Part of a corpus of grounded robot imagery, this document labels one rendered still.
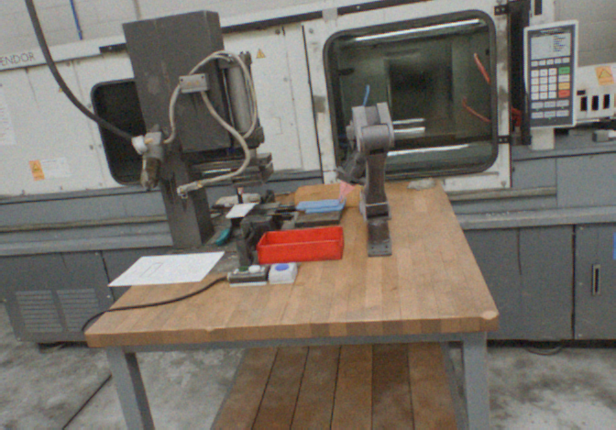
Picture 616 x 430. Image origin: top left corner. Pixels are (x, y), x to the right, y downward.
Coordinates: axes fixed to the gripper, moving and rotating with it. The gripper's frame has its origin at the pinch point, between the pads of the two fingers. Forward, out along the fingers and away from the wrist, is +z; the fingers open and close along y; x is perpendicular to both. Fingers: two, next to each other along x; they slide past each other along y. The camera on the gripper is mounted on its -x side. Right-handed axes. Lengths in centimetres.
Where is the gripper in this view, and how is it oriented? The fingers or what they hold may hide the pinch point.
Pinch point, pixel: (340, 198)
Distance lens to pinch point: 163.6
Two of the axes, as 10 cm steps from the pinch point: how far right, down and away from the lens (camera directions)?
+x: -1.4, 2.9, -9.5
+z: -4.0, 8.6, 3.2
